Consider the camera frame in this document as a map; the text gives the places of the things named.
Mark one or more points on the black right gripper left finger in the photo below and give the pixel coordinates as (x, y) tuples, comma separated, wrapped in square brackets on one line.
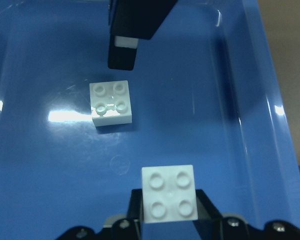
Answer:
[(130, 226)]

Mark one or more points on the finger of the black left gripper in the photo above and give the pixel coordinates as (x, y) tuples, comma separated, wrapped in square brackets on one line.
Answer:
[(122, 52), (138, 19)]

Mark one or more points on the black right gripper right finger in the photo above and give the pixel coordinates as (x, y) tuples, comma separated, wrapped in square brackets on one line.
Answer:
[(212, 225)]

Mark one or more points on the blue plastic tray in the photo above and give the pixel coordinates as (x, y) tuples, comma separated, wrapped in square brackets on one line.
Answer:
[(203, 92)]

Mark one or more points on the white block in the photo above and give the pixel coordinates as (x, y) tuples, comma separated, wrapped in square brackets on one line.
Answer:
[(110, 103), (169, 194)]

